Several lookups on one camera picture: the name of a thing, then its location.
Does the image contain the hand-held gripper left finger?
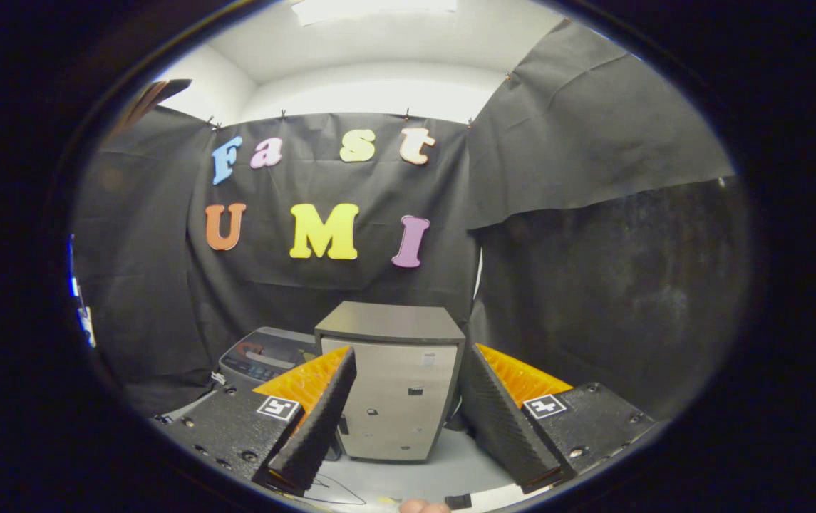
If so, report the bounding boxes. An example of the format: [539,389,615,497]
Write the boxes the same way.
[154,347,358,498]

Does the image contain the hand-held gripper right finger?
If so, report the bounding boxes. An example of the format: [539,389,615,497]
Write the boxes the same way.
[458,343,655,494]

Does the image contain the grey metal cabinet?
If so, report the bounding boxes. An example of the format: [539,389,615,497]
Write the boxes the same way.
[314,301,467,462]

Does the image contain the black backdrop cloth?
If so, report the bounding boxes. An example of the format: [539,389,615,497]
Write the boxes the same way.
[69,18,750,421]

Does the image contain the dark brown board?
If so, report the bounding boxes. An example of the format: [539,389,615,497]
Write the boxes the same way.
[114,78,192,138]

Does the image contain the ceiling light panel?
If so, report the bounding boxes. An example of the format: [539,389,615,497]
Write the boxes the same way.
[290,0,460,26]

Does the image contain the thin black cable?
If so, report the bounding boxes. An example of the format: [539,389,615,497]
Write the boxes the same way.
[299,473,367,508]

